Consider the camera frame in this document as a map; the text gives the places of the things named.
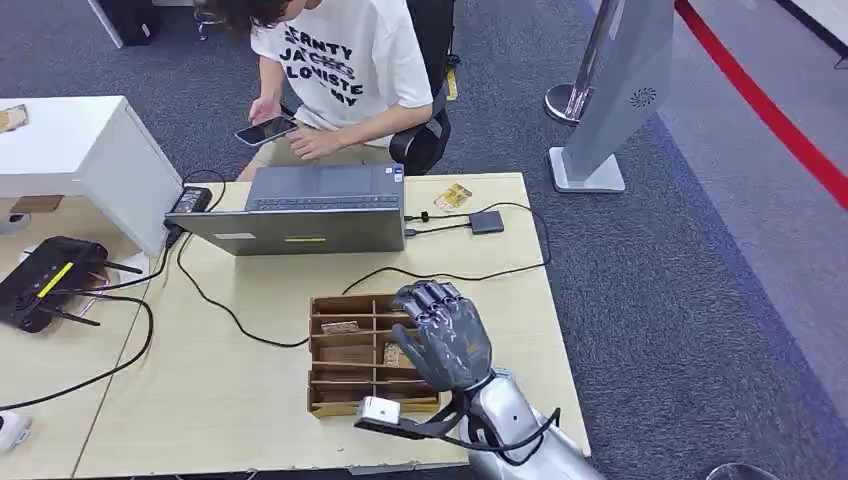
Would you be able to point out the person's right hand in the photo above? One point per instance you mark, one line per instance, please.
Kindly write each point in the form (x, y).
(265, 109)

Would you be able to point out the person's left hand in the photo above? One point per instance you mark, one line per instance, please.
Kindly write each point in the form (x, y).
(314, 142)

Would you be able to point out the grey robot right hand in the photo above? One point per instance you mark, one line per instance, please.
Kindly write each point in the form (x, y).
(450, 344)

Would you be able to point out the black smartphone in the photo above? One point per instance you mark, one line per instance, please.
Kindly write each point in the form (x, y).
(266, 130)

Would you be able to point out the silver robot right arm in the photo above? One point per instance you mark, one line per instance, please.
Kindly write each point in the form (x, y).
(510, 424)

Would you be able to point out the brown card in box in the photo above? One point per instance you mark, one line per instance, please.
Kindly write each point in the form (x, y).
(392, 356)
(340, 327)

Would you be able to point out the person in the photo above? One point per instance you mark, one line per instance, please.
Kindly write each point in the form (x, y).
(344, 86)

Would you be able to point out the grey laptop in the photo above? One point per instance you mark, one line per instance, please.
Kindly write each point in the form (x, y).
(291, 232)

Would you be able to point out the black office chair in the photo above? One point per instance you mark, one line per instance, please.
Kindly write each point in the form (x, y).
(424, 142)

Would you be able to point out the metal stool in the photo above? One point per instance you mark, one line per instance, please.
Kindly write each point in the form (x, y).
(206, 16)

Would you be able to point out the black power adapter brick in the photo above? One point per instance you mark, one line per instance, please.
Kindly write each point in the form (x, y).
(192, 199)

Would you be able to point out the wooden card box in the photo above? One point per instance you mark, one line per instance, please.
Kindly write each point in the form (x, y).
(341, 409)

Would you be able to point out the dark usb hub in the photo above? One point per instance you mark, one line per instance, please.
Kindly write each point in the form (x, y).
(487, 222)

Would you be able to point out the yellow tape strip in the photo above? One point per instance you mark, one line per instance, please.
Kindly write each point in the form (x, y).
(452, 85)

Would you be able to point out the black case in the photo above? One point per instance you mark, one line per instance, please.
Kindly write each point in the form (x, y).
(129, 20)

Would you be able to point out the white cabinet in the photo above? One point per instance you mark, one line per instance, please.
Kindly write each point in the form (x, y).
(79, 146)

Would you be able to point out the brown block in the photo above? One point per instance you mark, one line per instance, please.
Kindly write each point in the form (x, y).
(36, 204)

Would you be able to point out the brown card on cabinet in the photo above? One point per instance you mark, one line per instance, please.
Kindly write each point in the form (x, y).
(13, 119)

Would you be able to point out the round white disc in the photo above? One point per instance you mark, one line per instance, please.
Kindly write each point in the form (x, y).
(13, 222)

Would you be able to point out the black router with antennas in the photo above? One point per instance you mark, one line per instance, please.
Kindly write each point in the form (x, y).
(46, 281)

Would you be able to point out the grey kiosk stand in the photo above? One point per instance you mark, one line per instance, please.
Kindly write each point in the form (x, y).
(616, 99)

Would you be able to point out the small white device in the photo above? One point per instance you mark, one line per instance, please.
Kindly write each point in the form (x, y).
(12, 429)

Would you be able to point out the black camera bracket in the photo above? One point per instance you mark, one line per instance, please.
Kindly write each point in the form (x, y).
(430, 427)

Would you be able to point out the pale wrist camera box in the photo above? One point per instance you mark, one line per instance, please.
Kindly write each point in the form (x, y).
(379, 411)

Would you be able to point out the chrome stanchion post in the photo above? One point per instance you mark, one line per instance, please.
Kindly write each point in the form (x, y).
(568, 102)

